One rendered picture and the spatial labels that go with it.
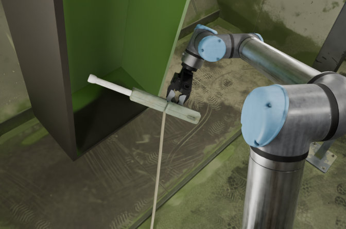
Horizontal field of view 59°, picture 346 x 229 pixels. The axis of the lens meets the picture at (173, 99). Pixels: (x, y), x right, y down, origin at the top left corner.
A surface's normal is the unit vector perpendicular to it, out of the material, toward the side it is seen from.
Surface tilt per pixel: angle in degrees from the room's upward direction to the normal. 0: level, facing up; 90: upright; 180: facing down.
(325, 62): 90
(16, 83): 57
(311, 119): 50
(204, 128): 0
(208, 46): 66
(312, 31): 90
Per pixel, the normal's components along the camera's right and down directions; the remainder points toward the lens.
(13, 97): 0.62, 0.08
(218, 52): 0.06, 0.39
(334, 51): -0.71, 0.47
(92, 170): 0.07, -0.69
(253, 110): -0.98, -0.07
